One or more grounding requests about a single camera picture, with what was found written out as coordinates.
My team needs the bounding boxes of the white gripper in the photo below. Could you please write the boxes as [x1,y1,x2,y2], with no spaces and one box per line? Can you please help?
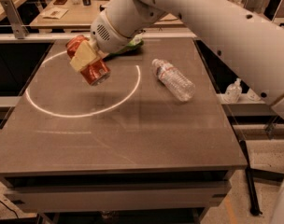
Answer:
[68,11,131,72]

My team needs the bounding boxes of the left metal bracket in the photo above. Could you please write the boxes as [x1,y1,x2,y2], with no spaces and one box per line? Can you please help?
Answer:
[0,0,29,39]

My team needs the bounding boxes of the left clear sanitizer bottle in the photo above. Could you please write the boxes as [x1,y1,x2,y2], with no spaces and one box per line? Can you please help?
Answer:
[223,78,242,103]

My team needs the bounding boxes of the red coke can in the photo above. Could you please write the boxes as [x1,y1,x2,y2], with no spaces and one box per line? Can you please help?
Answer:
[65,35,110,86]

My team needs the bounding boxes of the clear plastic water bottle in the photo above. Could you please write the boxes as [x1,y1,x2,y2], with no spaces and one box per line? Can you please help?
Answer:
[151,59,195,102]

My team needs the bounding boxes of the green chip bag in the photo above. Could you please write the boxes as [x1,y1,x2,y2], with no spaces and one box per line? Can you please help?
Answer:
[111,35,144,56]

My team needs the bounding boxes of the black floor pole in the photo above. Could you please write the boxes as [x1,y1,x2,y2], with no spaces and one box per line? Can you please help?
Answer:
[239,140,263,217]

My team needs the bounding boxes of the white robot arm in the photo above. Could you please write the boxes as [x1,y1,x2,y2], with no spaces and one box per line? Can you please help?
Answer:
[67,0,284,119]

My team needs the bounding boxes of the grey work table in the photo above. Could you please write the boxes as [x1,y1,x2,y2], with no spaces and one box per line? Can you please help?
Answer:
[0,38,246,224]

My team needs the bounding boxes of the wooden background desk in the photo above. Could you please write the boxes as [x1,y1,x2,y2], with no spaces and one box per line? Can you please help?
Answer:
[28,0,185,34]

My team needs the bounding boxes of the white paper card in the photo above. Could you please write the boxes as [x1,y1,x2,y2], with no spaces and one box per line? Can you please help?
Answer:
[41,7,68,20]

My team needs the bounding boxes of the metal bracket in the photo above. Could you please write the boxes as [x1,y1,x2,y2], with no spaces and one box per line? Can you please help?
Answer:
[244,0,259,11]
[0,0,29,39]

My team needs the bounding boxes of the right metal bracket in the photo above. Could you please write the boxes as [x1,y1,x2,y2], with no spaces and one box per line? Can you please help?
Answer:
[244,0,259,11]

